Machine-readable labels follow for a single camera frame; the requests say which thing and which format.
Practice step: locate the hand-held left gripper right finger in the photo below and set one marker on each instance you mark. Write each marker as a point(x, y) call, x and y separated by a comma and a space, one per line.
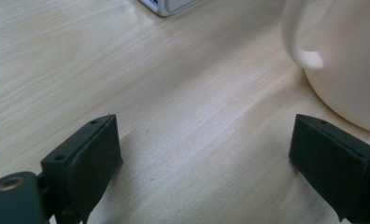
point(335, 161)

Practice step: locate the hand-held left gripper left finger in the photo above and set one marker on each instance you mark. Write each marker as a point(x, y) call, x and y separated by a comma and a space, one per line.
point(83, 165)

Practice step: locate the cream ceramic mug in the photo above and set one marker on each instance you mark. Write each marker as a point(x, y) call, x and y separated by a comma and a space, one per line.
point(348, 62)

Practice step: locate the white and grey box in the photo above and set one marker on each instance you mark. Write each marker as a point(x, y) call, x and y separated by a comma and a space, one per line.
point(169, 5)

